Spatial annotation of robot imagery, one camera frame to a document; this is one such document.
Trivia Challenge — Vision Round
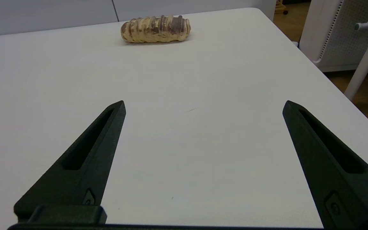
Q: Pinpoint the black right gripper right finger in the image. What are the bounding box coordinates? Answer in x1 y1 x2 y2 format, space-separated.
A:
282 100 368 230

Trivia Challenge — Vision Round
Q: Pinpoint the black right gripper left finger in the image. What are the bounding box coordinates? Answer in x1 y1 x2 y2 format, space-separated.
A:
14 100 127 221

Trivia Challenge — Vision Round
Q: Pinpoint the white side table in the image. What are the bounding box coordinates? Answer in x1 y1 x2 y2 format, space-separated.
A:
344 9 368 101

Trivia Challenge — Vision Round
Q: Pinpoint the white perforated panel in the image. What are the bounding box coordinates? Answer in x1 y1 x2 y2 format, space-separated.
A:
299 0 368 73

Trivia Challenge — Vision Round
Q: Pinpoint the braided brown bread loaf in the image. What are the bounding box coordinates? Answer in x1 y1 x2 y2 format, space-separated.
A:
120 15 191 43

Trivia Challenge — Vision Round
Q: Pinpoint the wooden furniture piece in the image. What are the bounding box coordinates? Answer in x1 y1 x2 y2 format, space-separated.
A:
275 0 289 15

